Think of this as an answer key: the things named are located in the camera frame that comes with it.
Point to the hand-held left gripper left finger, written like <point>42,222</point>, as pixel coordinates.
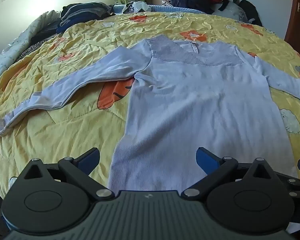
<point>90,160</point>

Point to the pale floral quilt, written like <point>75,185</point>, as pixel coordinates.
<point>12,50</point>

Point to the stack of dark folded clothes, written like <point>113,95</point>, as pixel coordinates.
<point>82,13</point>

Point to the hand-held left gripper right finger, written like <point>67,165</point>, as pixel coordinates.
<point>206,160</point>

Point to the light blue long-sleeved top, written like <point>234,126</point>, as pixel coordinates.
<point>190,92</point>

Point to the black bag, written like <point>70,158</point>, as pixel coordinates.
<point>251,11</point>

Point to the black white striped cloth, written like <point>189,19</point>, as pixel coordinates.
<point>30,50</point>

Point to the white plastic bag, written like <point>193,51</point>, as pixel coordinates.
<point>138,6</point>

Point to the yellow carrot print blanket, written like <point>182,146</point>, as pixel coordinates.
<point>65,135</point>

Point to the navy padded jacket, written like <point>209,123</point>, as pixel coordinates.
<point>190,1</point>

